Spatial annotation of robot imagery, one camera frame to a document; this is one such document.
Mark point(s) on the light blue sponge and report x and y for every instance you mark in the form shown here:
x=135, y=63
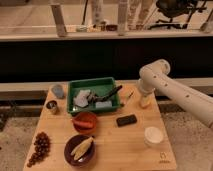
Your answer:
x=105, y=104

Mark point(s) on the black office chair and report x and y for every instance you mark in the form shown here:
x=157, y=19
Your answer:
x=175, y=8

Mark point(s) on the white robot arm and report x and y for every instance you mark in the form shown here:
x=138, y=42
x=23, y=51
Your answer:
x=154, y=76

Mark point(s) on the grey-blue cup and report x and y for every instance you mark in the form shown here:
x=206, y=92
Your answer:
x=57, y=90

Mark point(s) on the bunch of brown grapes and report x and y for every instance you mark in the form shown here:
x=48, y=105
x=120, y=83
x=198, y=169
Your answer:
x=42, y=148

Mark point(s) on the black rectangular sponge block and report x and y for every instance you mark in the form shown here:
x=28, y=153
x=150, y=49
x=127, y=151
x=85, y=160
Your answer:
x=126, y=120

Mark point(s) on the red-orange bowl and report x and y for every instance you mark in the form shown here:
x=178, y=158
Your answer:
x=86, y=117

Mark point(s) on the green plastic tray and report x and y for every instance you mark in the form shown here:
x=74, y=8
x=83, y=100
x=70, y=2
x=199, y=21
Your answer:
x=100, y=86

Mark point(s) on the yellow corn cob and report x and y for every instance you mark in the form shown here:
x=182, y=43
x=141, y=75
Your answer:
x=81, y=148

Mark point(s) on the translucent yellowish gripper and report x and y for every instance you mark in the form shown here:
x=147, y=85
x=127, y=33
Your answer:
x=145, y=100

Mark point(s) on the crumpled white cloth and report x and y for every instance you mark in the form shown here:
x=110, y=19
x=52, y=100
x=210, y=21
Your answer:
x=81, y=99

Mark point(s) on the dark purple bowl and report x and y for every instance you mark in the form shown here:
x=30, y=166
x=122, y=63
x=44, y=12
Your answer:
x=71, y=144

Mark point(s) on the wooden board table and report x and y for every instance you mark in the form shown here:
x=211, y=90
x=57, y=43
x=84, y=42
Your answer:
x=116, y=148

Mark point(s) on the small yellow-black utensil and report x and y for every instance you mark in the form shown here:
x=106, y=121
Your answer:
x=127, y=99

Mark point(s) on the black-handled utensil in tray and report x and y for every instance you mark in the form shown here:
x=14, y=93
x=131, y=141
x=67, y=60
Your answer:
x=95, y=98

